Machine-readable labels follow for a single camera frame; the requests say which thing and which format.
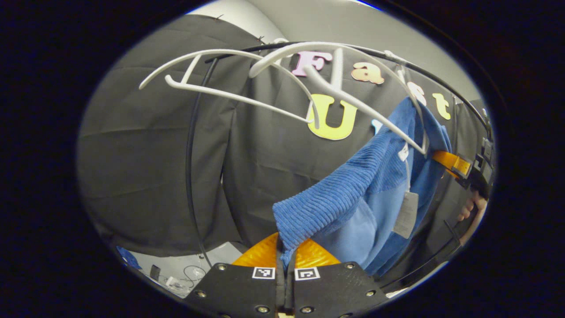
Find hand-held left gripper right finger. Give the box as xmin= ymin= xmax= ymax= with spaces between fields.
xmin=289 ymin=238 xmax=389 ymax=318

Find black metal clothes rack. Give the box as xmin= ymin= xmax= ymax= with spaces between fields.
xmin=185 ymin=41 xmax=493 ymax=292

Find blue corduroy jacket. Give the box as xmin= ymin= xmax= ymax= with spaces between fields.
xmin=272 ymin=97 xmax=453 ymax=276

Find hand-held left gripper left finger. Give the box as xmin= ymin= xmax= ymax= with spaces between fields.
xmin=183 ymin=233 xmax=285 ymax=318

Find thin floor cable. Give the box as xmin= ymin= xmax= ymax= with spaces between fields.
xmin=182 ymin=264 xmax=209 ymax=284

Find black backdrop cloth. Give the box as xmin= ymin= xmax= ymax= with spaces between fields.
xmin=77 ymin=15 xmax=493 ymax=283

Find small blue cloth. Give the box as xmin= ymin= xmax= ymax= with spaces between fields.
xmin=117 ymin=246 xmax=143 ymax=270

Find white plastic clothes hanger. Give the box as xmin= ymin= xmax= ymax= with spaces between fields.
xmin=139 ymin=49 xmax=320 ymax=129
xmin=249 ymin=42 xmax=431 ymax=155

